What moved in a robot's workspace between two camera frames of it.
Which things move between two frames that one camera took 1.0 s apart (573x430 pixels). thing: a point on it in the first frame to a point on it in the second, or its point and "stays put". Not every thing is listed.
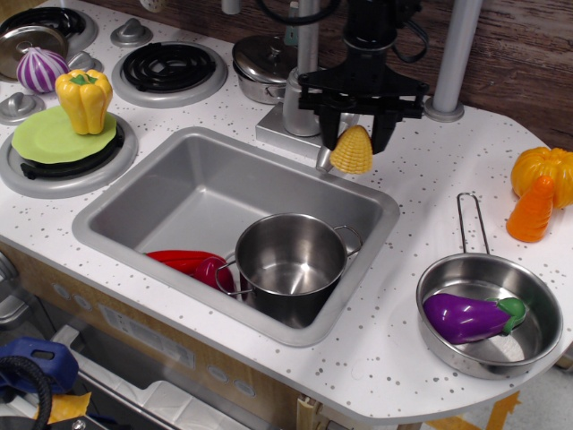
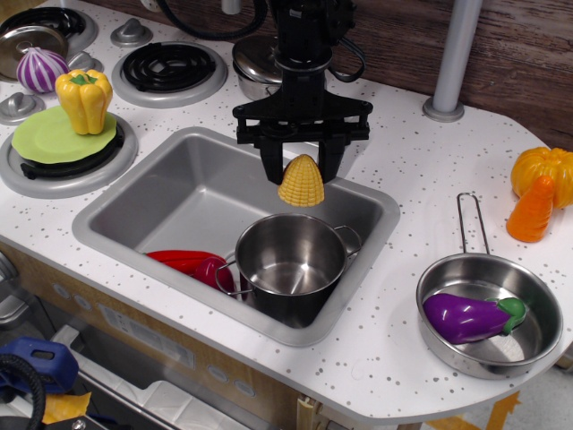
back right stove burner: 167,74 stays put
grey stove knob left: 18,107 stays put
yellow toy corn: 352,152 to 303,184
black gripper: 363,83 to 303,111
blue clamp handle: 56,360 stays put
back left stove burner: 80,29 stays put
